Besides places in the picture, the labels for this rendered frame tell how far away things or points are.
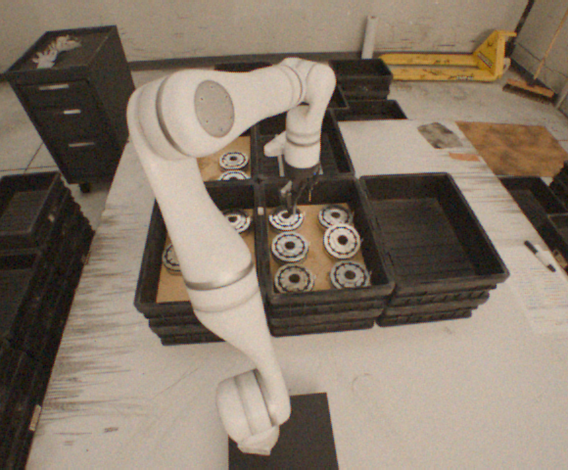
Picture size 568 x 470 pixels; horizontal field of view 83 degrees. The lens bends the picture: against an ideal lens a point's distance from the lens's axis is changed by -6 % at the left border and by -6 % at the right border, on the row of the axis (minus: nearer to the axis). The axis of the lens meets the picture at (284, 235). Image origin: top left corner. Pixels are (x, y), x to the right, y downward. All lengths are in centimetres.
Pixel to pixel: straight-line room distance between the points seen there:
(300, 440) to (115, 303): 66
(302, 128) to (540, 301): 94
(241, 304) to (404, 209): 81
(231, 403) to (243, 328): 13
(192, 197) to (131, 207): 97
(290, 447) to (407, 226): 69
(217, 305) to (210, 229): 9
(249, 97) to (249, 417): 43
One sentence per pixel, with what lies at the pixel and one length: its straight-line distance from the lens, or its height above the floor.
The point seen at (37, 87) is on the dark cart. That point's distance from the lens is 226.
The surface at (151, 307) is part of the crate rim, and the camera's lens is 81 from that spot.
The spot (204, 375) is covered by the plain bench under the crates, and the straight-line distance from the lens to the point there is 96.
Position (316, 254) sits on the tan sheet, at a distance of 97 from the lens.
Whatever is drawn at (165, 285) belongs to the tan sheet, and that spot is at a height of 83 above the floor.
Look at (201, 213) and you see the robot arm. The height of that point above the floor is 130.
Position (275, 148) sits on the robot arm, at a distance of 75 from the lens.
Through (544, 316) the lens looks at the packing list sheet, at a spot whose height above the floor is 70.
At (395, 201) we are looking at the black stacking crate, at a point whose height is 83.
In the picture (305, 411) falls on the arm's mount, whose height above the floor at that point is 75.
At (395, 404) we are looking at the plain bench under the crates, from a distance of 97.
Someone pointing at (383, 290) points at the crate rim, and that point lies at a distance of 82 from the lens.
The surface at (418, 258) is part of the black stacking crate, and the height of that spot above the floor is 83.
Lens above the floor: 160
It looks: 50 degrees down
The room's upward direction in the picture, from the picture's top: 1 degrees clockwise
